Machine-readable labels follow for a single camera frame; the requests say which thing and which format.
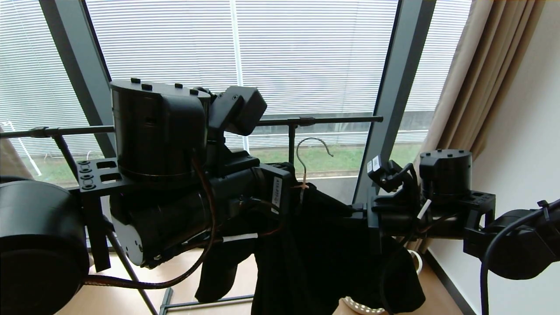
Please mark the black clothes rack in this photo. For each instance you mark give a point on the black clothes rack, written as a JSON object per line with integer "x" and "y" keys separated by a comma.
{"x": 341, "y": 119}

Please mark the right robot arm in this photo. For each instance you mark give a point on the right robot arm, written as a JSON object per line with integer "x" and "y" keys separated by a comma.
{"x": 525, "y": 245}

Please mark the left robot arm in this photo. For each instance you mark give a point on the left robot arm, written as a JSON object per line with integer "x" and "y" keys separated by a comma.
{"x": 39, "y": 245}

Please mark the black shorts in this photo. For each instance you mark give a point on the black shorts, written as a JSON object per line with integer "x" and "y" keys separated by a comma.
{"x": 218, "y": 275}

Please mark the white laundry basket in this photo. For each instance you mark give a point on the white laundry basket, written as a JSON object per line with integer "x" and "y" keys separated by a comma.
{"x": 363, "y": 308}

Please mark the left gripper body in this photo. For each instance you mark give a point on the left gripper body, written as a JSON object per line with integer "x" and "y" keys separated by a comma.
{"x": 183, "y": 218}

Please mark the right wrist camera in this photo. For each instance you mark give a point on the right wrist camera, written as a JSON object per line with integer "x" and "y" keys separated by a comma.
{"x": 385, "y": 173}

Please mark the black garment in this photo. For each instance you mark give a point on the black garment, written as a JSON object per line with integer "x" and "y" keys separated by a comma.
{"x": 328, "y": 253}

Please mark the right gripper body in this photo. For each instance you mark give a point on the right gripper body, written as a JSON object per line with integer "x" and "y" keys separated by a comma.
{"x": 402, "y": 218}

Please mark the beige curtain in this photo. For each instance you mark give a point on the beige curtain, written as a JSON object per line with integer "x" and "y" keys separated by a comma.
{"x": 11, "y": 162}
{"x": 481, "y": 65}

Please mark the window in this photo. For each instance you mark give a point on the window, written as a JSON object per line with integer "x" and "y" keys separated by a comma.
{"x": 393, "y": 87}

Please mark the pink clothes hanger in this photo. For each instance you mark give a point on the pink clothes hanger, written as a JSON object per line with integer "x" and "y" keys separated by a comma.
{"x": 303, "y": 183}

